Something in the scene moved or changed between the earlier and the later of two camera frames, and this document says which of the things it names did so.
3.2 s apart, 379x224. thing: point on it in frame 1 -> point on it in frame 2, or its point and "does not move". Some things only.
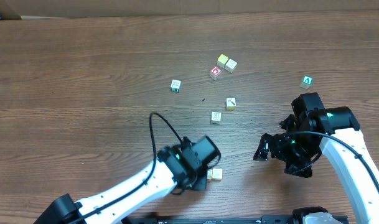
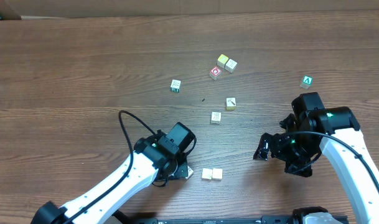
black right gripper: (271, 144) does not move
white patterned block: (215, 117) does not move
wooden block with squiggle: (209, 173) does not move
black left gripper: (200, 182) -> (181, 172)
